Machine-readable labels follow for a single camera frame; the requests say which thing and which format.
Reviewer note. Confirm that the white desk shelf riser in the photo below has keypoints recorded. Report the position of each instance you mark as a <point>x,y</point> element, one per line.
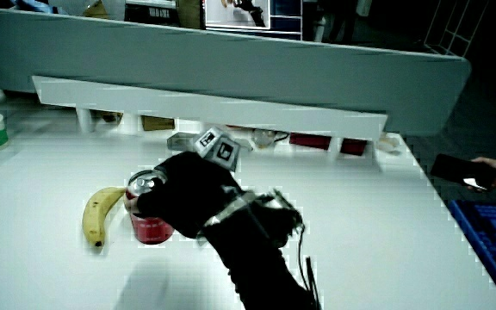
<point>187,105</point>

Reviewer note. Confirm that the red cola can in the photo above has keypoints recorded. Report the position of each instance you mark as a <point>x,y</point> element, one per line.
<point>151,230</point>

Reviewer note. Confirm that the clear plastic object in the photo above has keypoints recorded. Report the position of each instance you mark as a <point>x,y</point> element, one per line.
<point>263,138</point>

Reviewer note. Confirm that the black smartphone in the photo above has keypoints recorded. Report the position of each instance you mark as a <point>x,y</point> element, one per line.
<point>454,170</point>

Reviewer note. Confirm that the crumpled white object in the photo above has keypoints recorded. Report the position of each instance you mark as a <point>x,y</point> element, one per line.
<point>388,145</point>

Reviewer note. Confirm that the blue keyboard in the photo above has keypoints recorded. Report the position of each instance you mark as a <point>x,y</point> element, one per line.
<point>493,241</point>

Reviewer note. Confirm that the yellow banana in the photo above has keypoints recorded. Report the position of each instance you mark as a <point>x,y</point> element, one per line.
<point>95,211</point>

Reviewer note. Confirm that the dark red box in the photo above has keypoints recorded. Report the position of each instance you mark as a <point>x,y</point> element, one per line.
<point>353,146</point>
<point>310,141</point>

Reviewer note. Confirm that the background monitor screen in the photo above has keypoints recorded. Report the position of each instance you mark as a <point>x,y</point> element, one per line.
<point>237,13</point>

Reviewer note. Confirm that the person's right hand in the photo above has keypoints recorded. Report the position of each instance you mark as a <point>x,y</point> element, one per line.
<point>187,194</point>

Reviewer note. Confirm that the brown cardboard box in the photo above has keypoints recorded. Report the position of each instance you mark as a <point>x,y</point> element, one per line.
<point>157,123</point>

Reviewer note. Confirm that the person's right forearm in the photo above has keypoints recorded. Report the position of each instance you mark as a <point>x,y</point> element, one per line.
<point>252,254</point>

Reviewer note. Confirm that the grey desk partition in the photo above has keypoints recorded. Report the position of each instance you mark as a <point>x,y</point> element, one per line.
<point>231,64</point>

